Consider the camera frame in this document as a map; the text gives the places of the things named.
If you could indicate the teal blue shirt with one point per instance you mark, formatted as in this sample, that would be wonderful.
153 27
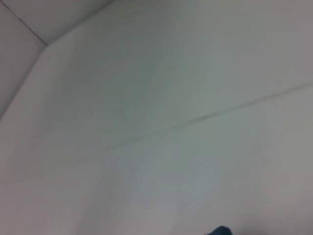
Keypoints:
221 230

